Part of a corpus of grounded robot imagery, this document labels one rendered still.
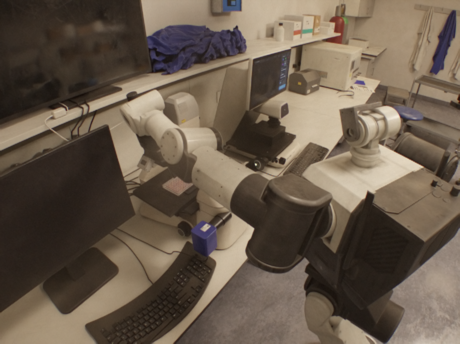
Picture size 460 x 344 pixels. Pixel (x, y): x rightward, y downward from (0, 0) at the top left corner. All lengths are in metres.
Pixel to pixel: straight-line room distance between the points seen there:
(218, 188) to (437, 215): 0.39
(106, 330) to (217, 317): 0.93
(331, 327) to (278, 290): 1.00
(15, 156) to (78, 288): 0.59
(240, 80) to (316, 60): 1.75
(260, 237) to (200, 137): 0.26
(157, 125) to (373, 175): 0.50
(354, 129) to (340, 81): 2.54
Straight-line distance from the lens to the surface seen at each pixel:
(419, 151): 0.75
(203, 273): 1.00
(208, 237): 0.85
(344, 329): 0.97
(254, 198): 0.46
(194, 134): 0.59
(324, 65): 3.07
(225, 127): 1.60
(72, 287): 1.11
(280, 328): 1.75
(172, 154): 0.58
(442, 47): 6.28
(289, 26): 2.68
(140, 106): 0.79
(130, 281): 1.05
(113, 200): 0.93
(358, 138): 0.52
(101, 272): 1.10
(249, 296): 1.83
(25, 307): 1.17
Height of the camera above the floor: 1.59
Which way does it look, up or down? 35 degrees down
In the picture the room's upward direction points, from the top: straight up
